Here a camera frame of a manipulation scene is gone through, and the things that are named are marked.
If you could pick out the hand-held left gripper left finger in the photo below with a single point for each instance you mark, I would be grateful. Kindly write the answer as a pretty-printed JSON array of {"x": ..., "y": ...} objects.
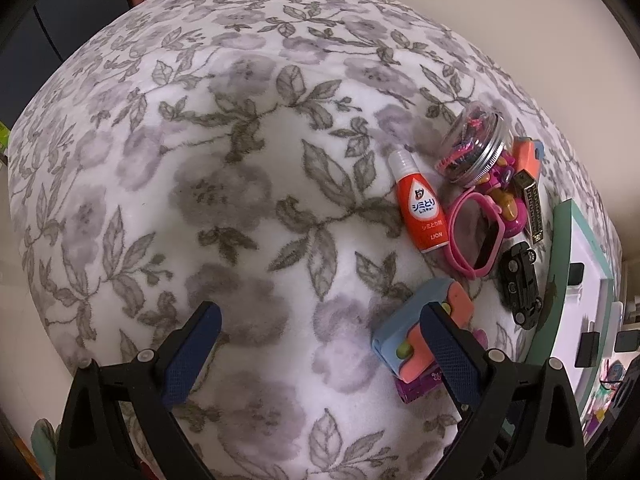
[{"x": 192, "y": 357}]

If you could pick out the small black block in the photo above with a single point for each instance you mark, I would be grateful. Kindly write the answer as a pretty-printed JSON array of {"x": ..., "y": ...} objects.
[{"x": 583, "y": 350}]

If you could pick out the black toy car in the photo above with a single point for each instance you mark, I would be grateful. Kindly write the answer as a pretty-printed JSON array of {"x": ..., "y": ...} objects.
[{"x": 520, "y": 280}]

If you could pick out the floral printed blanket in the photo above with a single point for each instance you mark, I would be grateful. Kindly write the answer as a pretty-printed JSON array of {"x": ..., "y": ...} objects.
[{"x": 250, "y": 110}]

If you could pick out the pink dog toy figure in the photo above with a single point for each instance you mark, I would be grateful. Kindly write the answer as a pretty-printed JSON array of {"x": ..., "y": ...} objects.
[{"x": 506, "y": 206}]

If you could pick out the teal box with white inside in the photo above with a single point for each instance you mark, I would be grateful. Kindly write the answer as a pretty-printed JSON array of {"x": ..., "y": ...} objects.
[{"x": 590, "y": 260}]

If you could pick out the pink toy wristwatch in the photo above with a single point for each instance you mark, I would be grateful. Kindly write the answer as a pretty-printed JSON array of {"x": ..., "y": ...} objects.
[{"x": 484, "y": 249}]

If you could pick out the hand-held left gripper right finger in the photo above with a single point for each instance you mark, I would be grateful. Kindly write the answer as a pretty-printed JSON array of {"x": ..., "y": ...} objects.
[{"x": 450, "y": 355}]

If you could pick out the orange and blue toy case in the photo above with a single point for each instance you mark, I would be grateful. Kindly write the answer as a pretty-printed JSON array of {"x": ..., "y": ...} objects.
[
  {"x": 400, "y": 330},
  {"x": 527, "y": 157}
]

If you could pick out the gold patterned lighter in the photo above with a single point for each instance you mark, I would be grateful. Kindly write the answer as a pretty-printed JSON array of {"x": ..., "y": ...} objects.
[{"x": 532, "y": 205}]

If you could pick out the orange stain remover bottle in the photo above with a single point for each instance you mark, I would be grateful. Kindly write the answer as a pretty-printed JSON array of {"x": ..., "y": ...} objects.
[{"x": 417, "y": 210}]

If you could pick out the purple toy packet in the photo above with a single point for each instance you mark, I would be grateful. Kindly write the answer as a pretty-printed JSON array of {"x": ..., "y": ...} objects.
[{"x": 407, "y": 392}]

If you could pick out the dark cabinet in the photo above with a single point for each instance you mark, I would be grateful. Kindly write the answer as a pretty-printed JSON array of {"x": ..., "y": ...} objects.
[{"x": 55, "y": 35}]

